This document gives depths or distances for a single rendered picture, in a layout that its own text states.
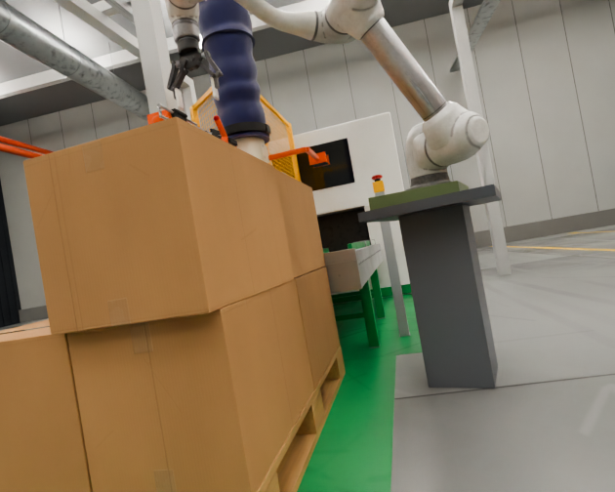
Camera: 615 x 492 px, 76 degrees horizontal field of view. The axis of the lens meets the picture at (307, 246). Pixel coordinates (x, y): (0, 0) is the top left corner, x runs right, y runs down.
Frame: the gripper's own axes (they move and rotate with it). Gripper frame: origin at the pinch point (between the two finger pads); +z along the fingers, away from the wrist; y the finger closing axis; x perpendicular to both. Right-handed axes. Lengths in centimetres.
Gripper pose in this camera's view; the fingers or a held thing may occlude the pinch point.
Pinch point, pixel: (197, 101)
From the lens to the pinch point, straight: 147.4
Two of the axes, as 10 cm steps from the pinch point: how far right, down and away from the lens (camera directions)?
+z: 1.7, 9.9, -0.2
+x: -2.4, 0.3, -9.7
